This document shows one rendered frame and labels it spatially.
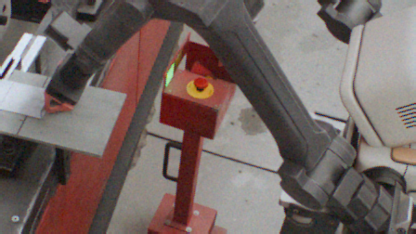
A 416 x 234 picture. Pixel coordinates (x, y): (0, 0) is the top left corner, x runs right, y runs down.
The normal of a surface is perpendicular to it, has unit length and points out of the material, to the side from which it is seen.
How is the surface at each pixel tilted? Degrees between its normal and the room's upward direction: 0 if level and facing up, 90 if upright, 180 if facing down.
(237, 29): 64
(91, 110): 0
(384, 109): 90
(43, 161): 0
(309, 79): 0
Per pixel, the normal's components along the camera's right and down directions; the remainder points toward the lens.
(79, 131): 0.11, -0.69
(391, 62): -0.56, -0.70
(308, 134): 0.66, 0.22
